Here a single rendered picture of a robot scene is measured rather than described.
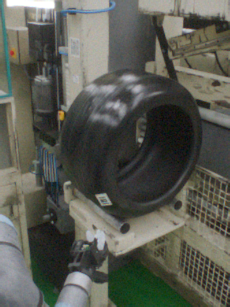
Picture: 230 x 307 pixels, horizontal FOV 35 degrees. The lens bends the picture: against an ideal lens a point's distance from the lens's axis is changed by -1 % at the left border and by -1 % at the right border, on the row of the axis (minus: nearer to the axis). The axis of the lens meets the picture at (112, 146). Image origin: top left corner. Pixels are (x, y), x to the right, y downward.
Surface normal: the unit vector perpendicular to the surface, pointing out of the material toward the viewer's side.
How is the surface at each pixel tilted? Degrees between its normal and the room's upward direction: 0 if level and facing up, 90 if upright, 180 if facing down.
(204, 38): 90
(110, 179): 92
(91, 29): 90
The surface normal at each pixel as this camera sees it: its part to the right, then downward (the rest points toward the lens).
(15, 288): 0.59, -0.33
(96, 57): 0.59, 0.33
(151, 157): -0.19, -0.13
